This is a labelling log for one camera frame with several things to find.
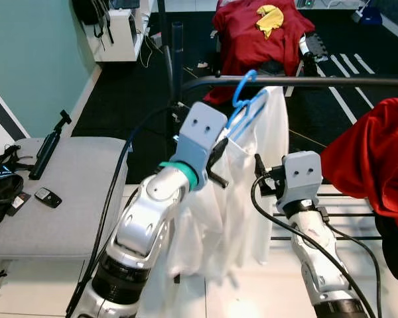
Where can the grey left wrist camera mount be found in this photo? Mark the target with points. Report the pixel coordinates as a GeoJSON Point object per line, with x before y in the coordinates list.
{"type": "Point", "coordinates": [199, 136]}

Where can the grey black device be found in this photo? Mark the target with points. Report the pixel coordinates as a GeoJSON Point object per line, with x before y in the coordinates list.
{"type": "Point", "coordinates": [315, 50]}

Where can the red shirt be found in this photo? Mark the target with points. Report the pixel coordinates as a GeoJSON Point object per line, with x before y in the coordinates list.
{"type": "Point", "coordinates": [371, 159]}

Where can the white shelf unit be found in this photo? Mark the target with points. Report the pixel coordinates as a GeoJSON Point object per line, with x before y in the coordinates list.
{"type": "Point", "coordinates": [126, 36]}

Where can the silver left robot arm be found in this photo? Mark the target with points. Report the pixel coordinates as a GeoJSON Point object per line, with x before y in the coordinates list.
{"type": "Point", "coordinates": [142, 225]}

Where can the red draped cloth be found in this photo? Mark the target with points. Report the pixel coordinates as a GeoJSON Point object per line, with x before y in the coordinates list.
{"type": "Point", "coordinates": [252, 40]}

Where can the black bag blue trim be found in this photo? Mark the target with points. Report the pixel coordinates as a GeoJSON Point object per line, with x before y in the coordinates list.
{"type": "Point", "coordinates": [0, 189]}

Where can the blue box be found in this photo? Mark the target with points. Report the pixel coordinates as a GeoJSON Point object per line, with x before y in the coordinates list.
{"type": "Point", "coordinates": [370, 16]}

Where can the small black remote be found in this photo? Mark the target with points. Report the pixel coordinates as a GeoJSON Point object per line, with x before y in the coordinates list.
{"type": "Point", "coordinates": [48, 197]}

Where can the blue plastic hanger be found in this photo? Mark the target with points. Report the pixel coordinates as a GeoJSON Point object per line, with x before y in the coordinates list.
{"type": "Point", "coordinates": [236, 93]}

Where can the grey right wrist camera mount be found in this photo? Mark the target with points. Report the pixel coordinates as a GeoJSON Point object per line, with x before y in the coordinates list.
{"type": "Point", "coordinates": [302, 175]}

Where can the black tripod stick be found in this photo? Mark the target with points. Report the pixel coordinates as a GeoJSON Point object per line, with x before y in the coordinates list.
{"type": "Point", "coordinates": [46, 152]}

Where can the grey ottoman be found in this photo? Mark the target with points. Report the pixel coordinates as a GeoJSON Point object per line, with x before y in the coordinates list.
{"type": "Point", "coordinates": [66, 199]}

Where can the small grey box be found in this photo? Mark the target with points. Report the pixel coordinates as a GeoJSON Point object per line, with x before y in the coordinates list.
{"type": "Point", "coordinates": [156, 40]}

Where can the black metal clothes rack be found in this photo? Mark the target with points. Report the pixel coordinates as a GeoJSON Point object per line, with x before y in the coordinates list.
{"type": "Point", "coordinates": [331, 82]}

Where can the black shorts white waistband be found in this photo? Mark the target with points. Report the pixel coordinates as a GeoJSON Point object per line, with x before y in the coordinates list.
{"type": "Point", "coordinates": [395, 252]}

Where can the white shirt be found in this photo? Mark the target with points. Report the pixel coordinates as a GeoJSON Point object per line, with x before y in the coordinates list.
{"type": "Point", "coordinates": [245, 199]}

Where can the black backpack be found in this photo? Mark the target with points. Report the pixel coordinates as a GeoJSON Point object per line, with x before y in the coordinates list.
{"type": "Point", "coordinates": [89, 10]}

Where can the yellow cloth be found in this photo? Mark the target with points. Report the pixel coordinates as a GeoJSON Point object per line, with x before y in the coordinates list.
{"type": "Point", "coordinates": [270, 20]}

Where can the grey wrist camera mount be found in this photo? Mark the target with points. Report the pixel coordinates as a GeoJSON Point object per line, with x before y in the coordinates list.
{"type": "Point", "coordinates": [199, 136]}
{"type": "Point", "coordinates": [302, 175]}

